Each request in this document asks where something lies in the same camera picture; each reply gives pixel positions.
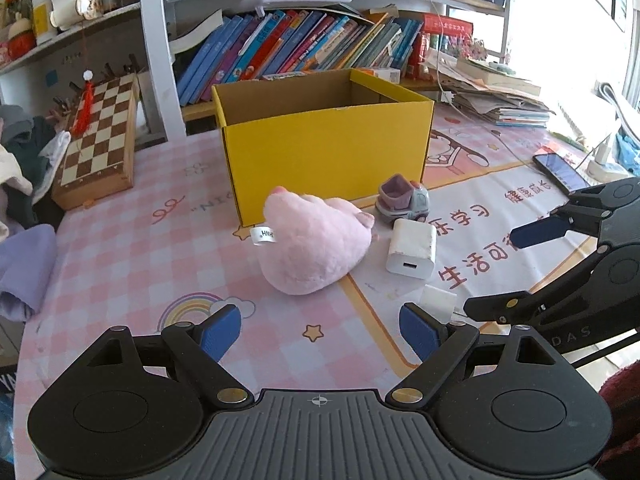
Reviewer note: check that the purple cloth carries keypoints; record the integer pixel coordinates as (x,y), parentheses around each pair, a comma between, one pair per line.
(27,270)

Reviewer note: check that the pink plush toy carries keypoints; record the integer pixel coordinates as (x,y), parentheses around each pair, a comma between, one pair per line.
(310,252)

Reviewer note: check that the red tassel ornament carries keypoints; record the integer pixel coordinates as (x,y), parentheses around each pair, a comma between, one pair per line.
(85,107)

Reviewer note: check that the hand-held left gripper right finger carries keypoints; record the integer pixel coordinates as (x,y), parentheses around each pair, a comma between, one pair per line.
(417,332)

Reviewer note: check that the red jar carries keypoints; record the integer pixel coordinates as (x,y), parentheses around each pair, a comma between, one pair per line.
(21,37)

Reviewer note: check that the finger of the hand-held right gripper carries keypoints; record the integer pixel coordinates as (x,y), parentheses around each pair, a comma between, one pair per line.
(540,232)
(500,306)

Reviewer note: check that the small white plug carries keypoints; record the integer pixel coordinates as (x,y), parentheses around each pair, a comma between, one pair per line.
(437,301)

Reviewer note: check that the red fuzzy garment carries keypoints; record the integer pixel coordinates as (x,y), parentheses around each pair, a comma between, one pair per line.
(622,410)

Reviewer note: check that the purple grey toy car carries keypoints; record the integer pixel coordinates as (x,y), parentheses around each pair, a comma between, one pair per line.
(407,200)

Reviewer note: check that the white charger adapter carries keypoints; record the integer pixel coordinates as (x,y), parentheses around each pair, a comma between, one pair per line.
(412,247)

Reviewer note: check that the thick red book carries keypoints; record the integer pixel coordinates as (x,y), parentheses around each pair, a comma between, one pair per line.
(447,25)

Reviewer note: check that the pile of clothes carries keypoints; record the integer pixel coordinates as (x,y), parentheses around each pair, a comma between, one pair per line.
(20,160)

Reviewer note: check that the small white orange box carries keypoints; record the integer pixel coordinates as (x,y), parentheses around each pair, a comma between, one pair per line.
(382,74)

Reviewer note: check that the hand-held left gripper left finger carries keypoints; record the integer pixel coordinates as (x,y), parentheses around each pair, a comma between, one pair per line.
(222,331)

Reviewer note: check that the stack of papers and books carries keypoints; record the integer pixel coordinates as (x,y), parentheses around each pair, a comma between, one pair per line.
(492,95)

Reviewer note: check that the pink checked table mat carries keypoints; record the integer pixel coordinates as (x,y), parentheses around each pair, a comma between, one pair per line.
(150,270)

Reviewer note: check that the white power adapter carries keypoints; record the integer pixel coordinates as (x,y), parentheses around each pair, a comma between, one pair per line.
(605,165)

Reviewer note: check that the blue plastic bag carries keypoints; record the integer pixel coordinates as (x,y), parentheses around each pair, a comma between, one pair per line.
(629,152)

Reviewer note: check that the wooden chessboard box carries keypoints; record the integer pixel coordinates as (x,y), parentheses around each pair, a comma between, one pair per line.
(100,135)

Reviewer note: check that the black smartphone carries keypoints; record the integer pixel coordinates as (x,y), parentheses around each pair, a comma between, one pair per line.
(562,172)

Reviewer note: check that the white bottle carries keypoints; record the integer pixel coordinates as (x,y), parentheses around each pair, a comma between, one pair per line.
(42,17)

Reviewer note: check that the yellow cardboard box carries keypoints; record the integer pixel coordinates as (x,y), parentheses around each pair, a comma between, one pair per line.
(325,160)

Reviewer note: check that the row of colourful books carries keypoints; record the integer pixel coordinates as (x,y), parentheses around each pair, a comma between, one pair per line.
(280,50)

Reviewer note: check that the white desk shelf unit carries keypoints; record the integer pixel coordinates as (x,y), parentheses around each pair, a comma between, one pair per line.
(155,60)

